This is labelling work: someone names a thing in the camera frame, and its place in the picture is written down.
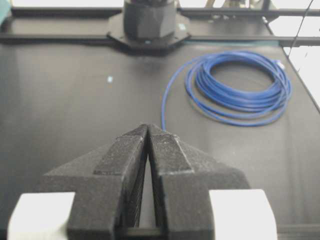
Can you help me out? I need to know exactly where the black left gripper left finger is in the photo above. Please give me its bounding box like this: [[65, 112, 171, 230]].
[[39, 124, 148, 240]]

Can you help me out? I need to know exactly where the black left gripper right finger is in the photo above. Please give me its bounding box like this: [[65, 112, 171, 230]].
[[148, 124, 250, 240]]

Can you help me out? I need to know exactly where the blue LAN cable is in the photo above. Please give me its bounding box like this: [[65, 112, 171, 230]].
[[161, 50, 293, 132]]

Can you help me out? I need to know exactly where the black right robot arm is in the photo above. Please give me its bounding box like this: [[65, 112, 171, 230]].
[[108, 0, 249, 240]]

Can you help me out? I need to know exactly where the black mat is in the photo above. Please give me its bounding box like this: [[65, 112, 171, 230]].
[[0, 40, 320, 240]]

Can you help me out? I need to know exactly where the black aluminium frame rail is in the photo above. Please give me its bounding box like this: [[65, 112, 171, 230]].
[[0, 7, 320, 50]]

